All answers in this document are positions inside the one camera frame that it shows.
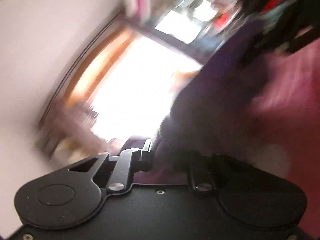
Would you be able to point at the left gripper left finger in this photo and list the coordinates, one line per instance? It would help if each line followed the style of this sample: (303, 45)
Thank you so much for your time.
(129, 162)

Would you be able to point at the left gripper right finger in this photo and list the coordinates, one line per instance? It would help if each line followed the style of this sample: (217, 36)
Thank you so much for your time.
(196, 167)

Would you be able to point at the lavender purple garment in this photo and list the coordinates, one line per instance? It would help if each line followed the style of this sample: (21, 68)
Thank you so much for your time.
(210, 115)

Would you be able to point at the pink floral fleece blanket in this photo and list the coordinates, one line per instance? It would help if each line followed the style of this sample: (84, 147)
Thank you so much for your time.
(288, 114)

